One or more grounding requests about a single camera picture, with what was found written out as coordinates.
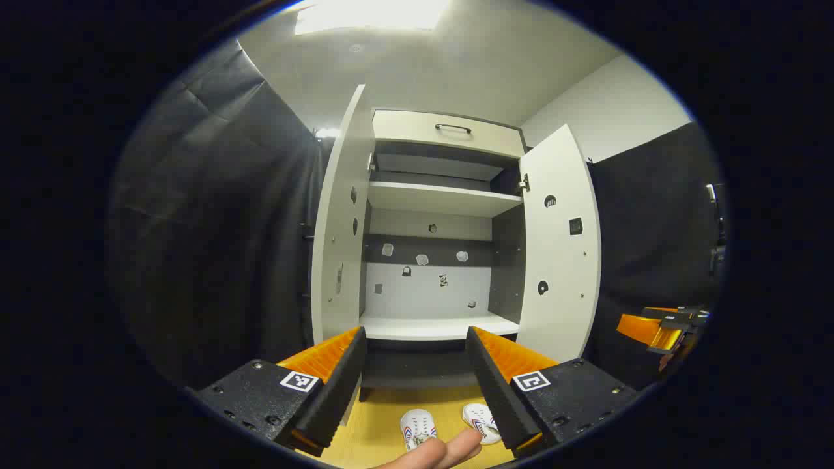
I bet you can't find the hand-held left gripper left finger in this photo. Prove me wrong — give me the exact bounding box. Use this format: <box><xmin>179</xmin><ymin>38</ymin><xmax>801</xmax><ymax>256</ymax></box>
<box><xmin>195</xmin><ymin>326</ymin><xmax>369</xmax><ymax>457</ymax></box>

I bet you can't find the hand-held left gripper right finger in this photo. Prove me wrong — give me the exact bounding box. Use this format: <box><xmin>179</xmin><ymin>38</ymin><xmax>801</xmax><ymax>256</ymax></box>
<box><xmin>465</xmin><ymin>326</ymin><xmax>642</xmax><ymax>458</ymax></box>

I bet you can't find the white shoe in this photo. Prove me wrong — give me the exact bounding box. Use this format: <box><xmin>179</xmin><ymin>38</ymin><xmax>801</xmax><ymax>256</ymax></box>
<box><xmin>399</xmin><ymin>408</ymin><xmax>437</xmax><ymax>451</ymax></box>
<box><xmin>462</xmin><ymin>403</ymin><xmax>502</xmax><ymax>446</ymax></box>

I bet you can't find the white cabinet door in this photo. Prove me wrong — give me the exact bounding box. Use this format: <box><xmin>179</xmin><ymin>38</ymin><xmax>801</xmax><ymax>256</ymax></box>
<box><xmin>517</xmin><ymin>124</ymin><xmax>602</xmax><ymax>364</ymax></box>
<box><xmin>310</xmin><ymin>83</ymin><xmax>369</xmax><ymax>346</ymax></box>

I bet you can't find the white shoe cabinet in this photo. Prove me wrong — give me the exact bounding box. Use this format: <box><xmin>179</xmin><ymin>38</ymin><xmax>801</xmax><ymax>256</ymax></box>
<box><xmin>309</xmin><ymin>83</ymin><xmax>603</xmax><ymax>401</ymax></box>

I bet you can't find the beige cabinet drawer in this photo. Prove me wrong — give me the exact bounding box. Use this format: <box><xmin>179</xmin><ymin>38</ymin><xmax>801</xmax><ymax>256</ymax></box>
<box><xmin>371</xmin><ymin>109</ymin><xmax>525</xmax><ymax>159</ymax></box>

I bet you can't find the black backdrop cloth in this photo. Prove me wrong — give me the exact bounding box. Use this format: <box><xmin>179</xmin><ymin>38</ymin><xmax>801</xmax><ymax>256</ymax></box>
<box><xmin>108</xmin><ymin>39</ymin><xmax>725</xmax><ymax>391</ymax></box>

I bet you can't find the ceiling light panel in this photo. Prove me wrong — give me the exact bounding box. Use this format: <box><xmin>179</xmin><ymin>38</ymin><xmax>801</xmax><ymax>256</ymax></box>
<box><xmin>295</xmin><ymin>0</ymin><xmax>452</xmax><ymax>36</ymax></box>

